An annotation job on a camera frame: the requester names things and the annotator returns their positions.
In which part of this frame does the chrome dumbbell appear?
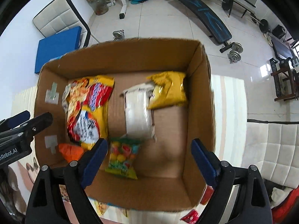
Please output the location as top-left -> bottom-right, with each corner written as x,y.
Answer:
228,43 -> 244,63

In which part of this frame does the blue foam mat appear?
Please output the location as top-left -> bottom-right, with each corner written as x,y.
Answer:
34,26 -> 82,74

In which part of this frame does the colourful candy bag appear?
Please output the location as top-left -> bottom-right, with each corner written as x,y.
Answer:
105,138 -> 142,180

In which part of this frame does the dark wooden chair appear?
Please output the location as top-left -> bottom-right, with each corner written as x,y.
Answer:
270,56 -> 298,102

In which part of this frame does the cardboard milk box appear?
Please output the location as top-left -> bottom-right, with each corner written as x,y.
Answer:
34,38 -> 215,211

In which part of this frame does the black sit-up bench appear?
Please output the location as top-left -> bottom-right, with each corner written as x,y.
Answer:
178,0 -> 234,53

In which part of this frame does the white quilted sofa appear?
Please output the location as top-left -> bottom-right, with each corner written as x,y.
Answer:
241,119 -> 298,189

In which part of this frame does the white cushioned chair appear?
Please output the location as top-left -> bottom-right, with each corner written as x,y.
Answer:
33,0 -> 91,49

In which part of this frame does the orange snack bag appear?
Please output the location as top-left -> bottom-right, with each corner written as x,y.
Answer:
58,143 -> 85,163

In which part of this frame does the white tissue packet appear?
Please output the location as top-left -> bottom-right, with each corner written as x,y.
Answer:
122,83 -> 155,140

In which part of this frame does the large yellow red noodle bag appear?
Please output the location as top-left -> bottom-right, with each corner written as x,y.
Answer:
63,75 -> 115,150

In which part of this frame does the yellow snack bag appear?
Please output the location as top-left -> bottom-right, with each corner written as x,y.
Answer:
147,71 -> 187,110

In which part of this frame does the small red packet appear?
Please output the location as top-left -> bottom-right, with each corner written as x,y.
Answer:
180,209 -> 200,224

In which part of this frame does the striped pink-edged table mat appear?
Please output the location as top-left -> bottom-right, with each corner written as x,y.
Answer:
6,75 -> 247,223

